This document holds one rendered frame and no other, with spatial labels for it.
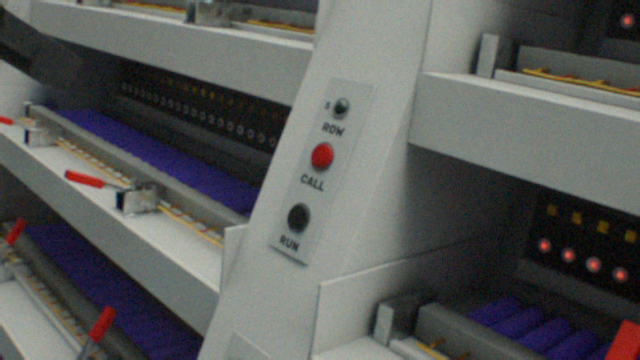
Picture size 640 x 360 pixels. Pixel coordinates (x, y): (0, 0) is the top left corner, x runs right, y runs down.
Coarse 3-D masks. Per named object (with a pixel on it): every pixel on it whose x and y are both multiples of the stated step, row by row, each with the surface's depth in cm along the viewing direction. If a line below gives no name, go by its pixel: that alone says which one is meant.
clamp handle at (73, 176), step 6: (66, 174) 53; (72, 174) 52; (78, 174) 53; (84, 174) 54; (72, 180) 52; (78, 180) 53; (84, 180) 53; (90, 180) 54; (96, 180) 54; (102, 180) 55; (132, 180) 57; (90, 186) 54; (96, 186) 54; (102, 186) 55; (108, 186) 55; (114, 186) 56; (120, 186) 57; (132, 186) 57
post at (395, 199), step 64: (384, 0) 41; (512, 0) 43; (576, 0) 49; (320, 64) 43; (384, 64) 39; (384, 128) 38; (384, 192) 39; (448, 192) 44; (512, 192) 51; (256, 256) 43; (320, 256) 39; (384, 256) 41; (256, 320) 42
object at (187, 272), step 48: (0, 96) 86; (48, 96) 91; (96, 96) 96; (0, 144) 81; (240, 144) 73; (48, 192) 69; (96, 192) 62; (96, 240) 60; (144, 240) 52; (192, 240) 53; (240, 240) 44; (192, 288) 47
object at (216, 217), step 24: (24, 120) 84; (48, 120) 82; (72, 144) 74; (96, 144) 71; (96, 168) 67; (120, 168) 67; (144, 168) 64; (168, 192) 60; (192, 192) 58; (192, 216) 57; (216, 216) 54; (240, 216) 54; (216, 240) 52
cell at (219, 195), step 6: (210, 192) 60; (216, 192) 60; (222, 192) 61; (228, 192) 61; (234, 192) 62; (240, 192) 62; (246, 192) 62; (252, 192) 63; (258, 192) 63; (210, 198) 60; (216, 198) 60; (222, 198) 60; (228, 198) 61
